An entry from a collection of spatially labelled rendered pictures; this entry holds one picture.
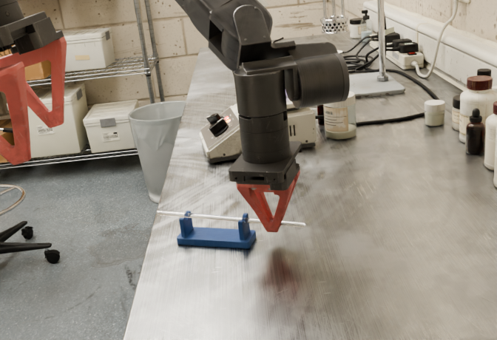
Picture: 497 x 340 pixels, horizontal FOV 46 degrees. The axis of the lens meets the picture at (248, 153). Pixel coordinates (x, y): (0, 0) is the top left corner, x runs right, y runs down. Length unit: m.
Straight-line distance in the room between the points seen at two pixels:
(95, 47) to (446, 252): 2.68
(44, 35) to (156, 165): 2.19
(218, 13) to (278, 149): 0.17
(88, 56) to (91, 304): 1.51
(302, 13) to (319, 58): 2.79
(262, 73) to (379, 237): 0.26
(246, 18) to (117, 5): 2.82
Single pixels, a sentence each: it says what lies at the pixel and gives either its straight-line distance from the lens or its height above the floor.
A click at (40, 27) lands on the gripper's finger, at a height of 1.06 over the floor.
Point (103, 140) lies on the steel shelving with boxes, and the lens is 3.22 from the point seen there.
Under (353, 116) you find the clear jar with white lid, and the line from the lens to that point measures 1.09.
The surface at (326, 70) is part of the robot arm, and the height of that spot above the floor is 0.97.
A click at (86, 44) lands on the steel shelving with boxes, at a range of 3.22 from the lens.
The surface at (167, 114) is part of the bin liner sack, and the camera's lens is 2.90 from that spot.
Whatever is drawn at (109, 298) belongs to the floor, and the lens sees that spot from 2.15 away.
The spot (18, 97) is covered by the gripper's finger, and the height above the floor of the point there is 1.02.
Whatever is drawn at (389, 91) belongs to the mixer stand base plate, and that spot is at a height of 0.76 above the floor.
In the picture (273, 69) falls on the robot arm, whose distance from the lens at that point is 0.65.
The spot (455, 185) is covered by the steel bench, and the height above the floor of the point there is 0.75.
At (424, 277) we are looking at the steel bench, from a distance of 0.67.
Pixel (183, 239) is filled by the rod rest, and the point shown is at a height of 0.76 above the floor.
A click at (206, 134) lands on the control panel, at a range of 1.09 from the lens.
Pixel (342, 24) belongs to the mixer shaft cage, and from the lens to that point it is 1.41.
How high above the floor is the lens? 1.11
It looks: 20 degrees down
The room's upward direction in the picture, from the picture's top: 6 degrees counter-clockwise
